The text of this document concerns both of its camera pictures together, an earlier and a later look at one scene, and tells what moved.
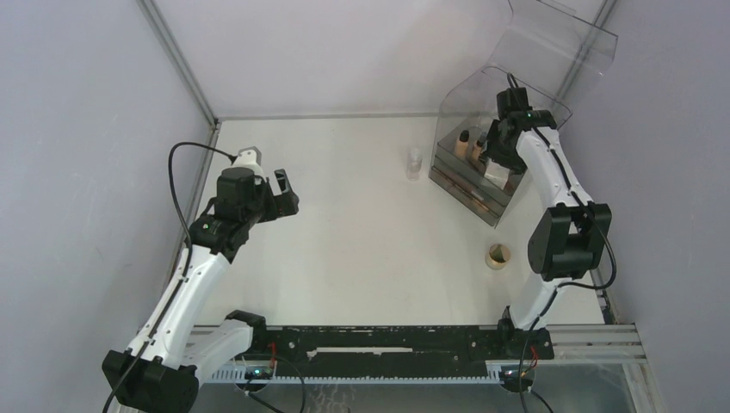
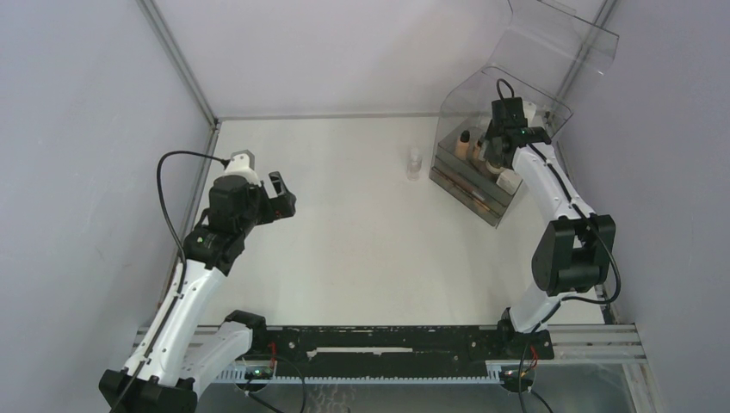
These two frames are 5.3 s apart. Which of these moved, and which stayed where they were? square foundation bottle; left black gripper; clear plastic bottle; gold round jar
Moved: gold round jar
Stayed: square foundation bottle; clear plastic bottle; left black gripper
